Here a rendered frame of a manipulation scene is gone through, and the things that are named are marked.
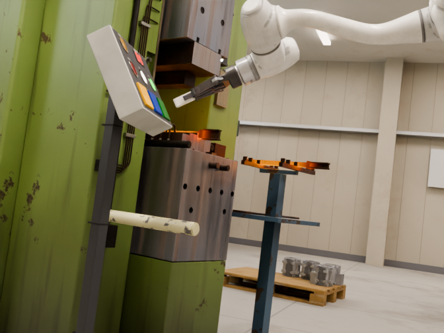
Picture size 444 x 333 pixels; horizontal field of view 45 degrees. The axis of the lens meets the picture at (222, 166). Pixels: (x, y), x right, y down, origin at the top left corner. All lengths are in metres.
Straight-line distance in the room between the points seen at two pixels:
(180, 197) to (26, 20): 0.98
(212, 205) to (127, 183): 0.38
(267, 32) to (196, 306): 1.18
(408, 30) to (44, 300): 1.59
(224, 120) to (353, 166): 7.69
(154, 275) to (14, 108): 0.89
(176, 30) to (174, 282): 1.02
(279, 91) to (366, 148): 2.06
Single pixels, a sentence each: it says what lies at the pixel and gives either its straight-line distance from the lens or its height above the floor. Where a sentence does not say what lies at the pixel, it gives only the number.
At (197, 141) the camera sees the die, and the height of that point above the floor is 0.96.
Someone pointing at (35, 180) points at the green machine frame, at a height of 0.72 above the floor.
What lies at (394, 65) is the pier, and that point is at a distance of 10.24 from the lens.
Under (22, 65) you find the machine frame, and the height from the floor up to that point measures 1.18.
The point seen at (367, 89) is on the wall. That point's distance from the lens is 10.47.
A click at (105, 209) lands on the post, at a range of 1.74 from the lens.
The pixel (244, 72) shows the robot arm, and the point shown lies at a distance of 1.76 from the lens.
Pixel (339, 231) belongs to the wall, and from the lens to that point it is 10.19.
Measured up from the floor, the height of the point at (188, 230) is 0.61.
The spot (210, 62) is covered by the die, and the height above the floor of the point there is 1.31.
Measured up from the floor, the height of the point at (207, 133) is 1.00.
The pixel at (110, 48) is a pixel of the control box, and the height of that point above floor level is 1.13.
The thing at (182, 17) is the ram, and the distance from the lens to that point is 2.26.
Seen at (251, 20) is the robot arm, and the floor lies 1.26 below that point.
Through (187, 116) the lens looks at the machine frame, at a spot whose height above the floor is 1.12.
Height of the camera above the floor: 0.71
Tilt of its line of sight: 4 degrees up
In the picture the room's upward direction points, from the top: 7 degrees clockwise
